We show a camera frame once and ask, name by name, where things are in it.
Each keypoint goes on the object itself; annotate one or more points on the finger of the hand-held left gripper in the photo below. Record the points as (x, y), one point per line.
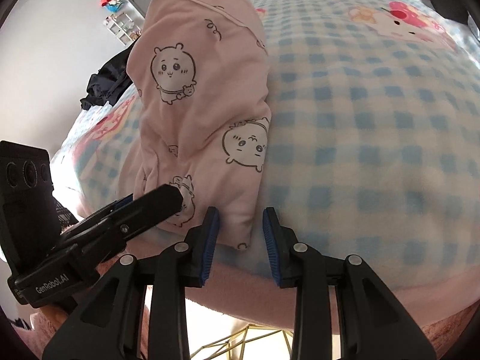
(157, 202)
(122, 202)

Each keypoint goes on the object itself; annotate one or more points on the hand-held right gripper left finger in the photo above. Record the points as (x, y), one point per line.
(210, 247)

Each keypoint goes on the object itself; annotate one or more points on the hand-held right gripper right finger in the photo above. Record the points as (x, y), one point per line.
(270, 249)

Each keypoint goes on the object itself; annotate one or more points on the pink cartoon print pants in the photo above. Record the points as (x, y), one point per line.
(195, 82)

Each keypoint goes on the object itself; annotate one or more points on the black crumpled garment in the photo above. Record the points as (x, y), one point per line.
(105, 78)

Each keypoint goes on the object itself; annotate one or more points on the blue checkered cartoon blanket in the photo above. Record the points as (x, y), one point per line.
(356, 138)

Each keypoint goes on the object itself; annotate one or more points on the white shelf rack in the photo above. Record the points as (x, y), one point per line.
(120, 28)

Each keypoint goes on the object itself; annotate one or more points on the red and blue plush toy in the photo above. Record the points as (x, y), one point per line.
(111, 3)

